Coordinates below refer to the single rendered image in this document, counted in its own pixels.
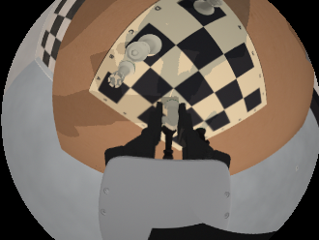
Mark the white rook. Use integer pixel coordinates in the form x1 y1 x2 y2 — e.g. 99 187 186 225
108 61 135 88

